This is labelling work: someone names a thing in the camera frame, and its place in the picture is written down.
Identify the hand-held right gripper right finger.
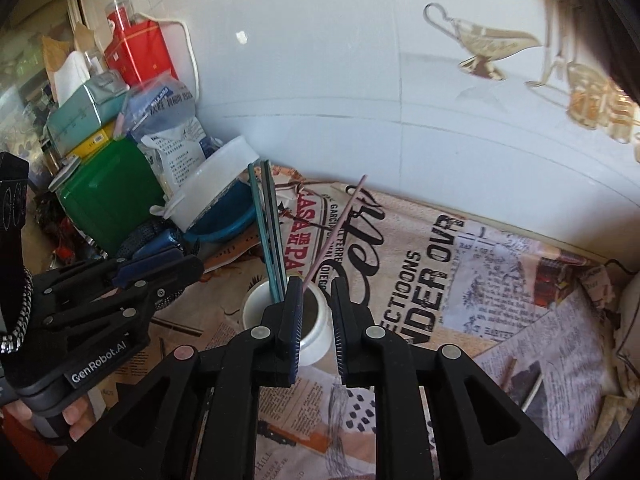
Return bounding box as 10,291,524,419
330,276,591,480

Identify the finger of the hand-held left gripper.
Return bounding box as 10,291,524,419
35,249,204,307
37,281,192,334

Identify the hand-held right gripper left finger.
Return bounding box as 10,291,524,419
47,276,306,480

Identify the white ceramic cup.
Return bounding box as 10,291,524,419
242,277,333,367

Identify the pink chopstick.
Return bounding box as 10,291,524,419
304,175,369,291

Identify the green chopstick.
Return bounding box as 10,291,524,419
260,160,288,301
248,162,281,306

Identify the person's left hand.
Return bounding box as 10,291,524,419
0,394,108,441

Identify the blue can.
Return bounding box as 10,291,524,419
142,230,183,256

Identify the black mesh net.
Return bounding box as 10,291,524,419
117,217,171,261

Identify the green tin box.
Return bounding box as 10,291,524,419
50,137,166,256

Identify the blue bowl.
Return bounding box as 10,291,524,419
187,180,258,243

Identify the white plastic bowl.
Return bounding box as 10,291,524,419
165,135,261,233

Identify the printed newspaper tablecloth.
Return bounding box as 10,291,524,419
90,170,640,480

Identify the white printed plastic bag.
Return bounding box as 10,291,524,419
137,117,221,196

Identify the yellow box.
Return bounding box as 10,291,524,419
70,127,118,158

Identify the blue printed plastic bag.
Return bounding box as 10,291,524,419
117,77,198,141

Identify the teal tissue box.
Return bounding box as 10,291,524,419
46,71,130,153

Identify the white tissue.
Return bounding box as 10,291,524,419
52,50,93,106

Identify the red tin box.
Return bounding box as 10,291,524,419
104,19,180,88

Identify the clear jar red label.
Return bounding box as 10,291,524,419
105,0,136,36

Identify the white cord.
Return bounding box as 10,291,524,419
150,15,201,106

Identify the black power cord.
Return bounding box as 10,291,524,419
602,257,640,281

